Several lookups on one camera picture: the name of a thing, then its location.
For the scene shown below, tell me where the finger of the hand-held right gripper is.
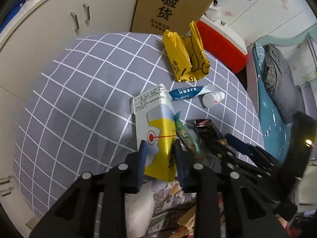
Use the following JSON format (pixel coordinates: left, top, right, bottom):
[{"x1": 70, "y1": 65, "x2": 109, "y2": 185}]
[
  {"x1": 228, "y1": 134, "x2": 283, "y2": 176},
  {"x1": 201, "y1": 139, "x2": 275, "y2": 189}
]

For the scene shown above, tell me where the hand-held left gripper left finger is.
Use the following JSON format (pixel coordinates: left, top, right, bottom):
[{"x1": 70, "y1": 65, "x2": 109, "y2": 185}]
[{"x1": 30, "y1": 140, "x2": 149, "y2": 238}]

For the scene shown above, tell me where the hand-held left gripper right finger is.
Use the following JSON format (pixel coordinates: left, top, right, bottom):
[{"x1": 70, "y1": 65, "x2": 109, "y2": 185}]
[{"x1": 172, "y1": 139, "x2": 290, "y2": 238}]

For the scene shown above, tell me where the dark snack wrapper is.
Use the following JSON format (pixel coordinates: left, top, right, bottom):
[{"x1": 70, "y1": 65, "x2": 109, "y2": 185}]
[{"x1": 194, "y1": 119, "x2": 228, "y2": 147}]

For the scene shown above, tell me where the green snack wrapper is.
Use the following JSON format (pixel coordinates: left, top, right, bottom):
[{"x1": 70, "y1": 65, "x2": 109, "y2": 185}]
[{"x1": 174, "y1": 113, "x2": 208, "y2": 159}]

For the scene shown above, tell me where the white and yellow carton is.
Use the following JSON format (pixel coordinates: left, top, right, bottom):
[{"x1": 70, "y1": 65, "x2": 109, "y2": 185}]
[{"x1": 131, "y1": 84, "x2": 177, "y2": 181}]

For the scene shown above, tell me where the printed paper leaflet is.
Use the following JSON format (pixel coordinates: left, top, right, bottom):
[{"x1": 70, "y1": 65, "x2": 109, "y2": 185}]
[{"x1": 124, "y1": 181, "x2": 199, "y2": 238}]

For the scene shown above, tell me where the small white bottle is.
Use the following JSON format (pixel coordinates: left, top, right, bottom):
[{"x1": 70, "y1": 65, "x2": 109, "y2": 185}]
[{"x1": 202, "y1": 92, "x2": 226, "y2": 108}]

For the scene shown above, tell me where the blue and white tube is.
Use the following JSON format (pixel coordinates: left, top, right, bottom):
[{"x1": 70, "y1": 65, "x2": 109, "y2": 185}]
[{"x1": 169, "y1": 84, "x2": 214, "y2": 101}]

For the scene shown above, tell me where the yellow plastic bag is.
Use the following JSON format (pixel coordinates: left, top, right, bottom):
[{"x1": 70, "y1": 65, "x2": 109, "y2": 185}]
[{"x1": 162, "y1": 21, "x2": 210, "y2": 82}]

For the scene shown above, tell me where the teal fish-print mattress sheet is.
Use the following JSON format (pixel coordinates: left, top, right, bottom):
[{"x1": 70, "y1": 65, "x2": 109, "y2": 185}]
[{"x1": 255, "y1": 42, "x2": 317, "y2": 159}]

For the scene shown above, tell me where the grey duvet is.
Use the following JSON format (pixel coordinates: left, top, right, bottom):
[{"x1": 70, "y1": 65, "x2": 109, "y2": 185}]
[{"x1": 264, "y1": 44, "x2": 305, "y2": 124}]

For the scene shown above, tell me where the grey checkered tablecloth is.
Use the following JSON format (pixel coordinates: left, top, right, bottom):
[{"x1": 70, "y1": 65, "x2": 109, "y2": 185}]
[{"x1": 12, "y1": 32, "x2": 263, "y2": 238}]

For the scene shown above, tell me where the red bench with white top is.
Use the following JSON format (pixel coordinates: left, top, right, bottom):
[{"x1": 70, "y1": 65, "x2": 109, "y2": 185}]
[{"x1": 196, "y1": 17, "x2": 248, "y2": 73}]

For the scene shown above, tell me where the white plastic bag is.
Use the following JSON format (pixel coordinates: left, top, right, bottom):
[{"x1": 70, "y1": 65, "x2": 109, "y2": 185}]
[{"x1": 205, "y1": 0, "x2": 222, "y2": 21}]

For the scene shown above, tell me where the printed cardboard box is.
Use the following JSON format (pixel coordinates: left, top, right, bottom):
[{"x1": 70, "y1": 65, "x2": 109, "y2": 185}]
[{"x1": 131, "y1": 0, "x2": 222, "y2": 34}]

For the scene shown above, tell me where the curved white cabinet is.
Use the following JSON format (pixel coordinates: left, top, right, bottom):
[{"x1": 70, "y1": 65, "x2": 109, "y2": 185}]
[{"x1": 0, "y1": 0, "x2": 144, "y2": 199}]

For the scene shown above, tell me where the teal bunk bed frame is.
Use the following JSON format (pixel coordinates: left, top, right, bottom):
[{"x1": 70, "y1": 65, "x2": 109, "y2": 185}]
[{"x1": 245, "y1": 22, "x2": 317, "y2": 159}]

